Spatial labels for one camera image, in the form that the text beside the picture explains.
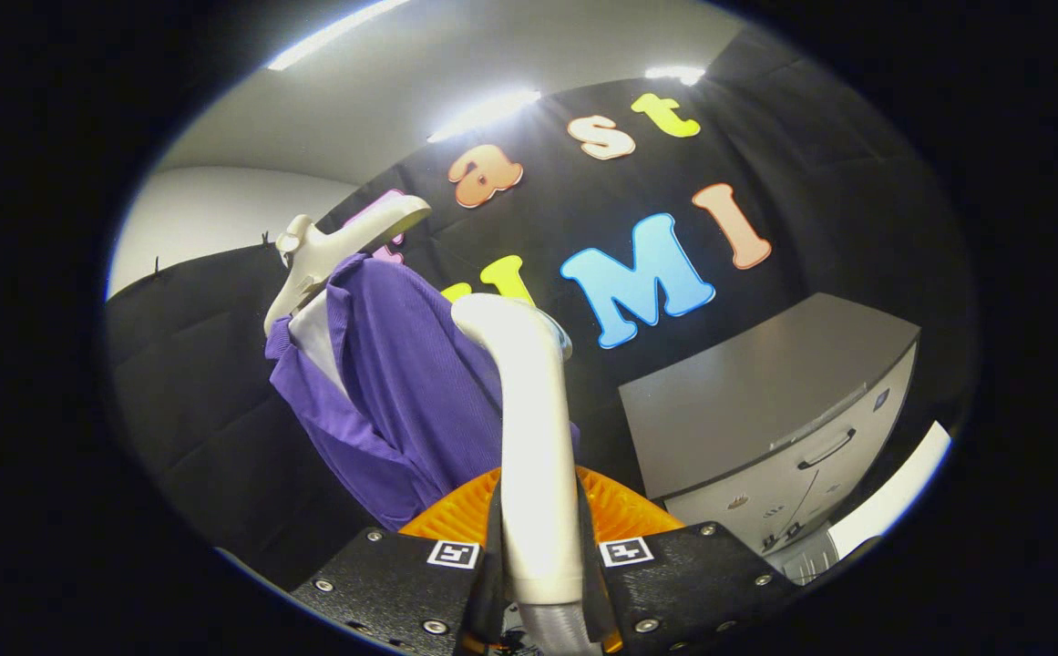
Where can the grey drawer cabinet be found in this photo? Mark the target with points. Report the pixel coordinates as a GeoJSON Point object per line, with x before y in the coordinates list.
{"type": "Point", "coordinates": [747, 392]}

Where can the white flat board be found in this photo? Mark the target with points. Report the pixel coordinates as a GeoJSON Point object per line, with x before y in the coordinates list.
{"type": "Point", "coordinates": [893, 492]}

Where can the purple jacket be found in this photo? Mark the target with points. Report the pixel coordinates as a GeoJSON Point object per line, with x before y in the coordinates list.
{"type": "Point", "coordinates": [401, 383]}

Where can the ceiling light panel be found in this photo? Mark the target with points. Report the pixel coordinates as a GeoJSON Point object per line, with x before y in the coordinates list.
{"type": "Point", "coordinates": [674, 74]}
{"type": "Point", "coordinates": [483, 114]}
{"type": "Point", "coordinates": [333, 34]}

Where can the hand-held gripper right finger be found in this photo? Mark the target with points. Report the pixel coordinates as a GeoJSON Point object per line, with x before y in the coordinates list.
{"type": "Point", "coordinates": [590, 583]}

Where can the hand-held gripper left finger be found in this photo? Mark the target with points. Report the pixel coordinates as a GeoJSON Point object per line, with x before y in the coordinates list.
{"type": "Point", "coordinates": [490, 565]}

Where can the white plastic hanger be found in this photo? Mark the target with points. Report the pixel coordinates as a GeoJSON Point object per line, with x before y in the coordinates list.
{"type": "Point", "coordinates": [328, 251]}

